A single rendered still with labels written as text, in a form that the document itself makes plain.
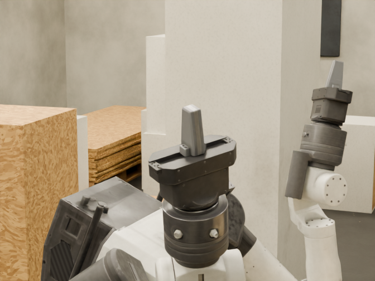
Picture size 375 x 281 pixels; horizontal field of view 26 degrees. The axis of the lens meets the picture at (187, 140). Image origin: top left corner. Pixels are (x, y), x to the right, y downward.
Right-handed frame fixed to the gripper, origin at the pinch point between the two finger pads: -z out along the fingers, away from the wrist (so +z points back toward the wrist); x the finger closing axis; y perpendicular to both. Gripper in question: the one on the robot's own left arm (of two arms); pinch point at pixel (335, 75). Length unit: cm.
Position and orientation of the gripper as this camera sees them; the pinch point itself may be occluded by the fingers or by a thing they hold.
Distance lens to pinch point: 169.7
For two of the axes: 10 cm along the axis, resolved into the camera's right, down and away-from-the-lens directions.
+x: 1.6, 0.0, -9.9
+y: -9.7, -1.9, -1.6
